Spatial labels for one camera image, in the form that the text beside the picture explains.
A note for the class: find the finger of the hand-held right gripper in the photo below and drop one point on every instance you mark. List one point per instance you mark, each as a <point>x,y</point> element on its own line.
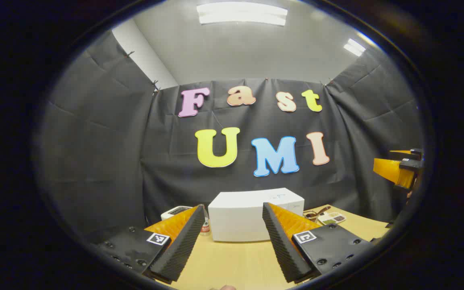
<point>415,154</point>
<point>389,169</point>

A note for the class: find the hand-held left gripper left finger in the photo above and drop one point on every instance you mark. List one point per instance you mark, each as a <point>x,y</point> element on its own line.
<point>179,249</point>

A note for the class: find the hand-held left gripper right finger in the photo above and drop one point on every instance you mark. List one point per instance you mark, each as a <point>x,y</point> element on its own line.
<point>284,249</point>

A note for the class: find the white microwave oven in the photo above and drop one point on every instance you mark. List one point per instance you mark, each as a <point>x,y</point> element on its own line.
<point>240,215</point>

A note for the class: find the plastic bottle with red label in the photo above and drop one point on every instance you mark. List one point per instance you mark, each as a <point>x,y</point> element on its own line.
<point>205,228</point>

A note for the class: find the white toaster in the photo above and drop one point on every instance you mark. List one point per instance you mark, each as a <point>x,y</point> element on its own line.
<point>175,210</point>

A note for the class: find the white divided dish of beans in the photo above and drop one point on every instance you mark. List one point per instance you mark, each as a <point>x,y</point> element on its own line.
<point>332,218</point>

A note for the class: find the ceiling light panel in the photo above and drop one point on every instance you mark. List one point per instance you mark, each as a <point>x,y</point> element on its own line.
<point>242,14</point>
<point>355,47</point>

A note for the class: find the black backdrop cloth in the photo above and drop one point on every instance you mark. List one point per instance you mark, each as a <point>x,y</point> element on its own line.
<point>115,141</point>

